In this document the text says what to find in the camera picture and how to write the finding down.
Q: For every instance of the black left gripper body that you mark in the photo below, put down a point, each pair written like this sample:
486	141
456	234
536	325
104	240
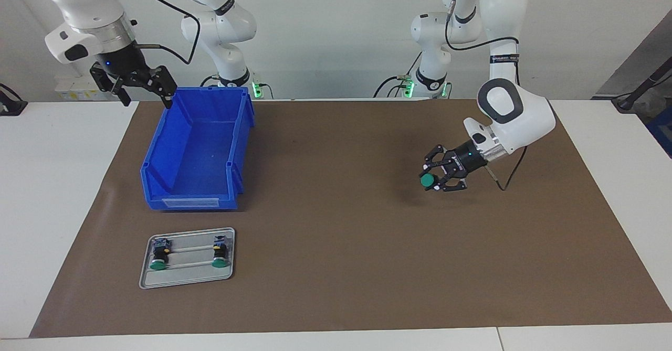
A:
470	159

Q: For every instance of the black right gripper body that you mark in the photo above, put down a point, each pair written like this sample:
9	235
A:
126	67

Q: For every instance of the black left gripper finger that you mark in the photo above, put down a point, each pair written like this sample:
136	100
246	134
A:
436	156
455	184

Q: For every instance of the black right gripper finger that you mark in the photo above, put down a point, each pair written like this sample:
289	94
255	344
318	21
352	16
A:
116	86
165	83

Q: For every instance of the green push button switch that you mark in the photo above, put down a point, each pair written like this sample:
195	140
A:
428	181
159	255
220	252

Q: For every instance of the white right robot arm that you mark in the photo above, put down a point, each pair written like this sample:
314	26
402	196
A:
84	4

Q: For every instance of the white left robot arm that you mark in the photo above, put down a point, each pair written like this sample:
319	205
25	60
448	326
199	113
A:
517	112

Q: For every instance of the white labelled box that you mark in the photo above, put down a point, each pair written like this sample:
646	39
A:
73	91

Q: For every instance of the blue plastic storage bin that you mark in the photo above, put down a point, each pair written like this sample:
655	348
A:
194	151

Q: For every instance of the brown table mat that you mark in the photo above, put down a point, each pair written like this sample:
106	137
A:
341	246

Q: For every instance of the black stand with pole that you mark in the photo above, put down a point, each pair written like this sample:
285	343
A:
627	103

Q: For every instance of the blue crate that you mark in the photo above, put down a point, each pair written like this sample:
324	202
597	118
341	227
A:
662	130

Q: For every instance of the grey metal tray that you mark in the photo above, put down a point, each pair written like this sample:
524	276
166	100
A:
184	277

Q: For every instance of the black clamp bracket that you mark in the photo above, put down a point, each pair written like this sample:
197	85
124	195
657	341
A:
10	107

